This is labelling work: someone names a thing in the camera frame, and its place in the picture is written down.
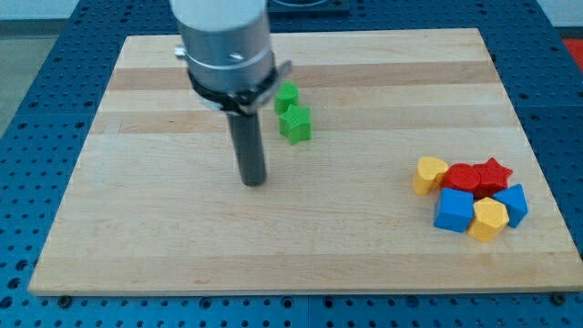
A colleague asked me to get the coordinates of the blue cube block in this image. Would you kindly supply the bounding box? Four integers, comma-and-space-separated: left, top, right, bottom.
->
434, 188, 474, 233

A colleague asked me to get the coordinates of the green star block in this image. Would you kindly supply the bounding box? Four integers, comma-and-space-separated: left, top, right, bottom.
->
279, 105, 312, 145

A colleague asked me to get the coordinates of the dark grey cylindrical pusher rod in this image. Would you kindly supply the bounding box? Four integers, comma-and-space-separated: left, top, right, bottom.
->
227, 114, 267, 187

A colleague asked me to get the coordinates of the yellow heart block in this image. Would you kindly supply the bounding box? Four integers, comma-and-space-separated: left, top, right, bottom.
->
413, 157, 450, 196

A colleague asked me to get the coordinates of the yellow hexagon block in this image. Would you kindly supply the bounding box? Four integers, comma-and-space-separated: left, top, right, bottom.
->
467, 198, 509, 241

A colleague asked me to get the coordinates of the green cylinder block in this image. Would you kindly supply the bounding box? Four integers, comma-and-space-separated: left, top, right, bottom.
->
274, 81, 300, 115

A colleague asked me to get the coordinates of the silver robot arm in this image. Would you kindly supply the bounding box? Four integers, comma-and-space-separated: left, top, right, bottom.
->
169, 0, 292, 187

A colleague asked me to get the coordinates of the blue triangle block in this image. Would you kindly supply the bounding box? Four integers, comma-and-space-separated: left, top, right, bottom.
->
493, 184, 529, 228

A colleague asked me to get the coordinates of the red star block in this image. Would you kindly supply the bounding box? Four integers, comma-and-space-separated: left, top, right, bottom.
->
473, 158, 514, 199

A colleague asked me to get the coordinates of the red cylinder block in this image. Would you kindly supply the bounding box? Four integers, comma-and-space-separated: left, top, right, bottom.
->
441, 163, 481, 193

